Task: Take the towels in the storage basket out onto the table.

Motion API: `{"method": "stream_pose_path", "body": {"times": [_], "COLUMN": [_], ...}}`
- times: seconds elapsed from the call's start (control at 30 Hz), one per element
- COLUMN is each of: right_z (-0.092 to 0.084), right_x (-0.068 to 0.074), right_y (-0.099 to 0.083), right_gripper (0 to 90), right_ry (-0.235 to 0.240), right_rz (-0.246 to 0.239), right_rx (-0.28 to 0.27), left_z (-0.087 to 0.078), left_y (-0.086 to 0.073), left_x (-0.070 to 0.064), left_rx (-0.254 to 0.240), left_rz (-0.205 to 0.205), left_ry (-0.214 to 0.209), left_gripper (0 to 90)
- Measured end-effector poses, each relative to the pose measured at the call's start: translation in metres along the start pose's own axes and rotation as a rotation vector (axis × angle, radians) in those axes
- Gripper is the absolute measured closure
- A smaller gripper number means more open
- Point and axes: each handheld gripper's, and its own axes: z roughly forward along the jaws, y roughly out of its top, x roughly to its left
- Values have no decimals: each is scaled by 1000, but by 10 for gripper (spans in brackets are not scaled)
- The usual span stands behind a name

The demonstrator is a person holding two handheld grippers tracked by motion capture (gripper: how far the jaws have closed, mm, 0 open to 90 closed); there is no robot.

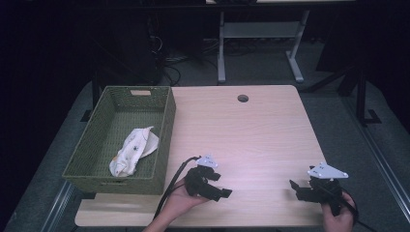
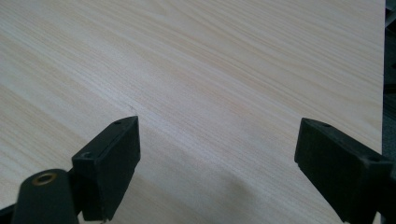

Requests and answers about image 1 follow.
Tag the metal floor rail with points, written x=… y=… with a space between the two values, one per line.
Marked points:
x=383 y=161
x=58 y=208

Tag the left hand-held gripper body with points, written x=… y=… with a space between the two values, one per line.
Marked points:
x=197 y=182

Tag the green woven basket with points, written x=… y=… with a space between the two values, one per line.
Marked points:
x=109 y=129

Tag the person's right hand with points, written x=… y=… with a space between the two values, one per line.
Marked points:
x=338 y=220

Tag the black metal stand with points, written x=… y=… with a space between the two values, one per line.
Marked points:
x=93 y=96
x=364 y=96

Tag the grey metal desk frame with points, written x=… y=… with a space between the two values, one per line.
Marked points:
x=261 y=30

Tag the white printed cloth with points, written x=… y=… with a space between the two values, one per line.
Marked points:
x=133 y=151

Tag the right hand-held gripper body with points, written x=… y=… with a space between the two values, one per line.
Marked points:
x=325 y=188

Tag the person's left hand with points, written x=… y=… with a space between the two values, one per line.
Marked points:
x=180 y=201

